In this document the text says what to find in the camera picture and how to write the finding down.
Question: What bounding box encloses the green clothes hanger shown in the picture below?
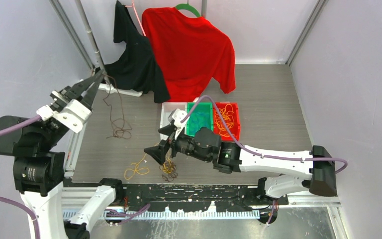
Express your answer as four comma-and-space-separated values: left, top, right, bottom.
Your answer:
175, 3, 201, 17

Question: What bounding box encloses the aluminium frame rail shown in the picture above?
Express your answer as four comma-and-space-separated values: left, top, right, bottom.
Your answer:
62, 187, 342, 209

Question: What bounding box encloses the green plastic bin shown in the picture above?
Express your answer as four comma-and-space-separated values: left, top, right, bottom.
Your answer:
185, 102, 213, 136

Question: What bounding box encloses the white clothes rack stand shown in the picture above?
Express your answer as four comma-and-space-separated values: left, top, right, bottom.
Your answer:
75, 0, 143, 97

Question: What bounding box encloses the red t-shirt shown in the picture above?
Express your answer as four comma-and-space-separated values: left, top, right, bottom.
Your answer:
142, 7, 236, 102

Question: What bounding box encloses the black t-shirt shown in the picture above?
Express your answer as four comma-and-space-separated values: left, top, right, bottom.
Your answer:
105, 1, 171, 103

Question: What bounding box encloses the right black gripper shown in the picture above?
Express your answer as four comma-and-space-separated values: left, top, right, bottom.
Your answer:
144, 123, 211, 165

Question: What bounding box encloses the brown cable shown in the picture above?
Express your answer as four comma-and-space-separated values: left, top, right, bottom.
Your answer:
160, 163, 179, 183
102, 74, 133, 140

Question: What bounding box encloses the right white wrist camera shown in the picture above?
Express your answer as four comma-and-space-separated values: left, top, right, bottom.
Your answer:
168, 109, 188, 139

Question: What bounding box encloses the yellow cable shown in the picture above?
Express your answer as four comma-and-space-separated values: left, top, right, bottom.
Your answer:
123, 153, 150, 181
214, 104, 237, 137
160, 157, 178, 175

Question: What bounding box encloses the blue cable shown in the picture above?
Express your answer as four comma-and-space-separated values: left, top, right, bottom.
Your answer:
189, 110, 211, 134

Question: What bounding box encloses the red plastic bin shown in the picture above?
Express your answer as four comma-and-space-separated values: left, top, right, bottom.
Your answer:
213, 102, 241, 141

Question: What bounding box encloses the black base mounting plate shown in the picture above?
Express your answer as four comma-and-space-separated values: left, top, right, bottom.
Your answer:
111, 184, 288, 213

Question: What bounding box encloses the pink clothes hanger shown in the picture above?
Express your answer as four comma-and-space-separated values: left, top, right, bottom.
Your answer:
125, 0, 147, 36

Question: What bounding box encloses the white plastic bin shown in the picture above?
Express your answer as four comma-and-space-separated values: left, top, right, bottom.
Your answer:
160, 102, 187, 133

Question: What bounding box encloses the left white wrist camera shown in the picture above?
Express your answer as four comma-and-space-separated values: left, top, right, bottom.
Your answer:
52, 100, 92, 133

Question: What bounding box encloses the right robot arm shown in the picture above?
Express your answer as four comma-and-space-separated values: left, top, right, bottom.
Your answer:
144, 121, 337, 205

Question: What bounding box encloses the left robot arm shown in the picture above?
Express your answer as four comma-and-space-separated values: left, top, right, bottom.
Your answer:
0, 71, 125, 239

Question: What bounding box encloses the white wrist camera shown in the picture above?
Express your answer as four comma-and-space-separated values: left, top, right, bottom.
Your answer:
52, 100, 92, 133
168, 109, 188, 139

